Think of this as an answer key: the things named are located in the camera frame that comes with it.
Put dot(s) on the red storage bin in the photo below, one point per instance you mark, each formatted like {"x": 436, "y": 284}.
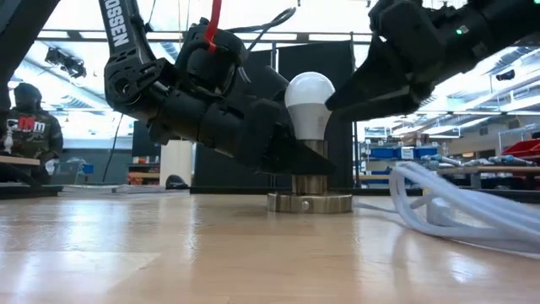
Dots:
{"x": 525, "y": 148}

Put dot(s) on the person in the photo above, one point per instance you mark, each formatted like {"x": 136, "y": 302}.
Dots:
{"x": 34, "y": 135}

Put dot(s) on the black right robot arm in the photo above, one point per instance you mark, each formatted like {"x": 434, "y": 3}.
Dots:
{"x": 514, "y": 21}

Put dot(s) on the brass lamp socket base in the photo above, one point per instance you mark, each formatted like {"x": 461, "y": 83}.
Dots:
{"x": 310, "y": 202}

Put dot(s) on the wooden side table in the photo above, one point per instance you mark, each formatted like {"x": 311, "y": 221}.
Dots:
{"x": 17, "y": 161}

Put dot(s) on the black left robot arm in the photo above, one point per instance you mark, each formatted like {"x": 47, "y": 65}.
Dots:
{"x": 122, "y": 63}

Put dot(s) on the black overhead frame beam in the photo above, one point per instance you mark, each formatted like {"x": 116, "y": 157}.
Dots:
{"x": 301, "y": 37}

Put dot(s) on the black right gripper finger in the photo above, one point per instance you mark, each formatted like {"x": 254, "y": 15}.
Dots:
{"x": 396, "y": 105}
{"x": 392, "y": 72}

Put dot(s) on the white frosted light bulb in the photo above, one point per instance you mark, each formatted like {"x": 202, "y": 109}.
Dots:
{"x": 310, "y": 97}

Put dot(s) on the small blue box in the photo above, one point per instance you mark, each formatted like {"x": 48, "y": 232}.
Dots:
{"x": 88, "y": 169}

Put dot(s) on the low wooden shelf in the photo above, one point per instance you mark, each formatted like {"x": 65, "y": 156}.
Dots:
{"x": 143, "y": 174}

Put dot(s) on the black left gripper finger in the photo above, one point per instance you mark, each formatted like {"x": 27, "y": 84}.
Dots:
{"x": 272, "y": 84}
{"x": 278, "y": 152}

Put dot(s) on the blue storage bin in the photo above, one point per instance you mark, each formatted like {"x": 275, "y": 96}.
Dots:
{"x": 427, "y": 152}
{"x": 384, "y": 153}

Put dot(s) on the white cylindrical container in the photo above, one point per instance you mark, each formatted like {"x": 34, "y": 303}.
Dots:
{"x": 177, "y": 169}

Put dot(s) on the black ceiling-mounted camera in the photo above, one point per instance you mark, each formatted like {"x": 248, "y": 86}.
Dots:
{"x": 65, "y": 62}

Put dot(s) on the black dome-shaped object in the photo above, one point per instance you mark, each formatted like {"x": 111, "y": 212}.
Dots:
{"x": 176, "y": 183}

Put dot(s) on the black dome camera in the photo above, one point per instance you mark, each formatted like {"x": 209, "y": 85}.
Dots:
{"x": 505, "y": 75}

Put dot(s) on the black monitor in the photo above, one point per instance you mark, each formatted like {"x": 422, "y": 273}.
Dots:
{"x": 139, "y": 143}

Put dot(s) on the wooden workbench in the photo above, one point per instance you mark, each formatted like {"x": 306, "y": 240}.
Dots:
{"x": 485, "y": 170}

